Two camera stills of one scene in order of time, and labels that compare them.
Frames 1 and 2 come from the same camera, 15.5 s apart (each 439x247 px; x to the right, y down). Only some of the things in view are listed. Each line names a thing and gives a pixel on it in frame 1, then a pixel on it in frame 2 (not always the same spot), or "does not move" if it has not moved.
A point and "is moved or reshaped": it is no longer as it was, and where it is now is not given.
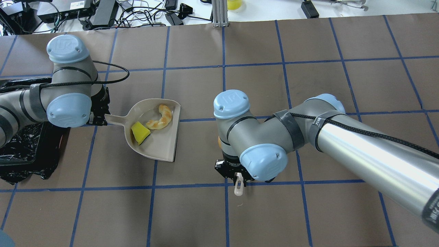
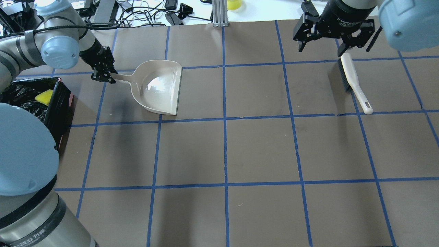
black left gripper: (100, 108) → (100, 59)
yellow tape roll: (233, 4) does not move
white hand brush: (238, 176) → (348, 70)
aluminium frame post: (220, 13) does not move
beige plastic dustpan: (152, 126) → (155, 84)
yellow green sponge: (140, 132) is moved or reshaped
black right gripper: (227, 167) → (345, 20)
